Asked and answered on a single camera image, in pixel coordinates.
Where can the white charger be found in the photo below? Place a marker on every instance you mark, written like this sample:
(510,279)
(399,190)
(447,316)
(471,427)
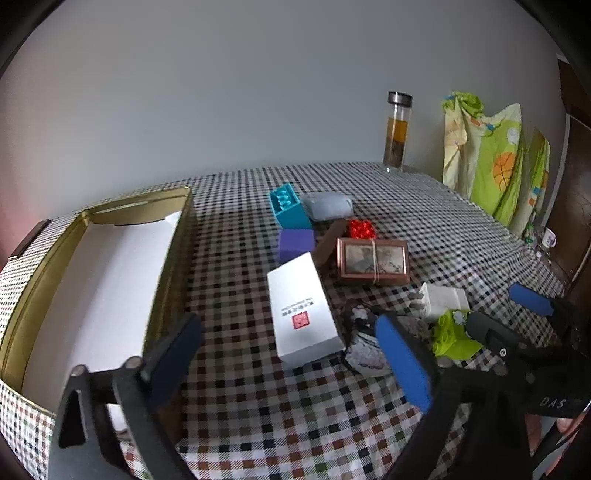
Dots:
(445,300)

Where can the white carton box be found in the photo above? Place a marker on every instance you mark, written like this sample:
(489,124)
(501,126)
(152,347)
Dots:
(300,314)

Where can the red building block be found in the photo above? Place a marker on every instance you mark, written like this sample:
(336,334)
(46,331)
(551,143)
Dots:
(360,229)

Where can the teal building block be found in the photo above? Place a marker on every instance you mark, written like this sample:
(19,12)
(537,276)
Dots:
(292,217)

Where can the black silver hair clip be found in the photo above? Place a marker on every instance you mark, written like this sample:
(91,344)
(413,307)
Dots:
(364,353)

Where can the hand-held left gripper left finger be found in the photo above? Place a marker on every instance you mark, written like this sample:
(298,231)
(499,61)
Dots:
(175,357)

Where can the purple block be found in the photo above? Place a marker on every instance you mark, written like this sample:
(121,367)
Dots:
(295,244)

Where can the copper framed box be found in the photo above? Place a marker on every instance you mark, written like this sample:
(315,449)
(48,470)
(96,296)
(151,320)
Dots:
(369,261)

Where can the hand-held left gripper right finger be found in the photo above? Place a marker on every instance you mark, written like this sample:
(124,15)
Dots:
(404,360)

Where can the white mug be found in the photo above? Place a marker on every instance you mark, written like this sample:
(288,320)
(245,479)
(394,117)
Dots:
(549,237)

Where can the white paper liner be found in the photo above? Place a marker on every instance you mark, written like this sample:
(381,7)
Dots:
(101,277)

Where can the dark wooden cabinet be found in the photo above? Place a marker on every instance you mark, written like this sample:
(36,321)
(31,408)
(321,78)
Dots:
(575,184)

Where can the gold tin box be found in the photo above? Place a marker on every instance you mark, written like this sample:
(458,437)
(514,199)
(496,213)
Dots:
(178,240)

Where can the brown rectangular bar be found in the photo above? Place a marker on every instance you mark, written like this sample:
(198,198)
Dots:
(325,247)

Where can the person's right hand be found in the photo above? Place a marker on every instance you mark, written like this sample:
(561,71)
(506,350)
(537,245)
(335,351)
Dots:
(568,424)

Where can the green printed cloth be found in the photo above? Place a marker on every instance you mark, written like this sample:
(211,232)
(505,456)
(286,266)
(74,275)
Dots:
(489,161)

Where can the green building block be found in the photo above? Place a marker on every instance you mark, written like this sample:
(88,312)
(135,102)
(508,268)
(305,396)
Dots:
(450,339)

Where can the small green bottle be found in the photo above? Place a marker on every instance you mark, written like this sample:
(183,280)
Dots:
(531,233)

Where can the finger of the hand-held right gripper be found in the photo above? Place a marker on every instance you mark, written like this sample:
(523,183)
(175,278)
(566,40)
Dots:
(489,331)
(531,298)

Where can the glass tea bottle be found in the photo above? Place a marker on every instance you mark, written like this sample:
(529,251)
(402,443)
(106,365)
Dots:
(397,134)

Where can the dark strip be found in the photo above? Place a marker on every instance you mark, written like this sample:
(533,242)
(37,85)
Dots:
(28,237)

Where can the checked tablecloth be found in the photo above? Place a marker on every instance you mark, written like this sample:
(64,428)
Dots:
(415,207)

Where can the clear plastic box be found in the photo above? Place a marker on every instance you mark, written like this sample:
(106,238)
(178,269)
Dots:
(328,205)

